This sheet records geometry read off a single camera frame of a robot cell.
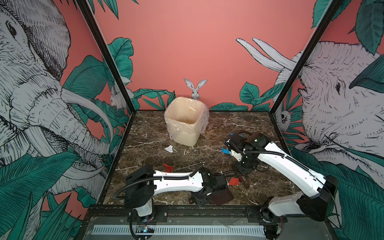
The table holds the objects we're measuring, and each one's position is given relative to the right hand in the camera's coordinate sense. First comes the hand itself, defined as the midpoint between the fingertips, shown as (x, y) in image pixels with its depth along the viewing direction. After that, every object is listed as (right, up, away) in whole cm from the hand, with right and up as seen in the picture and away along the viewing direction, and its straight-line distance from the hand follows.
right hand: (240, 170), depth 71 cm
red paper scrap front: (0, -11, +14) cm, 18 cm away
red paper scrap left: (-39, -5, +19) cm, 44 cm away
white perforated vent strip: (-29, -29, -1) cm, 41 cm away
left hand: (-20, -15, +3) cm, 25 cm away
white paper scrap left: (-40, +6, +27) cm, 48 cm away
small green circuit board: (-46, -28, -1) cm, 54 cm away
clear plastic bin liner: (-29, +29, +33) cm, 53 cm away
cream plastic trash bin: (-28, +13, +21) cm, 38 cm away
